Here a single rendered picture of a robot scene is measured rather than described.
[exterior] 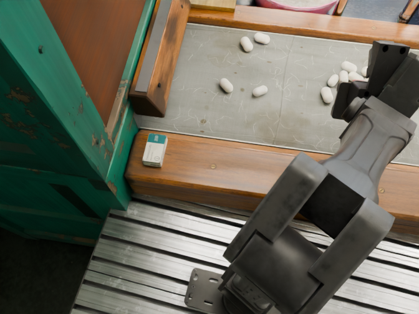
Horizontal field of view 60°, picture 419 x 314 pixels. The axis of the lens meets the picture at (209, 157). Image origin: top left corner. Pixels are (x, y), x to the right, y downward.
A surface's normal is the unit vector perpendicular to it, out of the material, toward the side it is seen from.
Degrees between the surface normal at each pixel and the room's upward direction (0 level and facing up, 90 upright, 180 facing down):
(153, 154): 0
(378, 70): 50
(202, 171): 0
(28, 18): 90
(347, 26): 0
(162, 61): 67
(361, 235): 34
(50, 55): 90
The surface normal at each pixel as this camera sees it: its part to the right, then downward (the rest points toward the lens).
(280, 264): -0.18, -0.21
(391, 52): -0.12, 0.42
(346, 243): -0.37, 0.04
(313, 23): 0.00, -0.42
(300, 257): 0.16, -0.58
